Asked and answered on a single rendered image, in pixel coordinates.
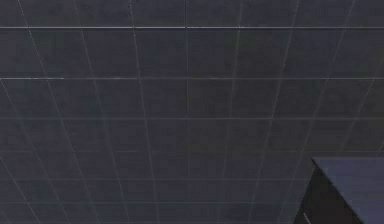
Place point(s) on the dark blue-grey cabinet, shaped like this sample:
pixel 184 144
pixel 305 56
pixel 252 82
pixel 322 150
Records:
pixel 353 190

